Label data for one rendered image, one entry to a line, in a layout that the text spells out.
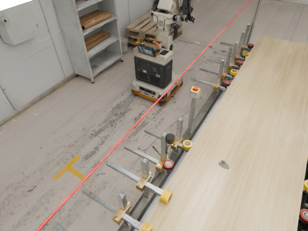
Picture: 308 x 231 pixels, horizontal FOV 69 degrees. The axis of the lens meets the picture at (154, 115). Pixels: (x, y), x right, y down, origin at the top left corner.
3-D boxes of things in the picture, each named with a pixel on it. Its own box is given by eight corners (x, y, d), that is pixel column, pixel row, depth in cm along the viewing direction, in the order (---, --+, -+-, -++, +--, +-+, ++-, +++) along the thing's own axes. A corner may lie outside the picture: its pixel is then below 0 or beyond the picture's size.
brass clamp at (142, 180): (135, 188, 154) (134, 184, 151) (145, 173, 162) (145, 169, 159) (142, 192, 152) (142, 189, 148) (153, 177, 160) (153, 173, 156)
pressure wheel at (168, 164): (161, 173, 176) (161, 164, 169) (166, 165, 181) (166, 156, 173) (170, 177, 173) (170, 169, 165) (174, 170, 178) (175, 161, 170)
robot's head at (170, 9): (169, 10, 299) (173, -1, 297) (156, 7, 307) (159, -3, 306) (173, 15, 312) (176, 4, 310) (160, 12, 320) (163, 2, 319)
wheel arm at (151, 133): (144, 133, 205) (144, 129, 202) (146, 130, 207) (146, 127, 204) (188, 152, 188) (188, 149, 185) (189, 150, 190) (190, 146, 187)
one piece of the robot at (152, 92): (158, 97, 341) (158, 93, 336) (136, 88, 358) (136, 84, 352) (159, 96, 343) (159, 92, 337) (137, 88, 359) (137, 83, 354)
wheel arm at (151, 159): (123, 149, 191) (123, 146, 188) (126, 146, 193) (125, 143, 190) (169, 172, 174) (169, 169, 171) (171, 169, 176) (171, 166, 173)
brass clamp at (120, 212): (112, 220, 139) (111, 217, 135) (125, 202, 147) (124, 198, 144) (120, 225, 136) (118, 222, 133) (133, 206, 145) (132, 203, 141)
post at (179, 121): (174, 156, 209) (177, 118, 176) (176, 153, 211) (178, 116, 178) (177, 157, 207) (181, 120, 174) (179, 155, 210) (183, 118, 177)
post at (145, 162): (144, 196, 174) (140, 160, 141) (146, 193, 176) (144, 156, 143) (148, 199, 173) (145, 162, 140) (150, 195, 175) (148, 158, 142)
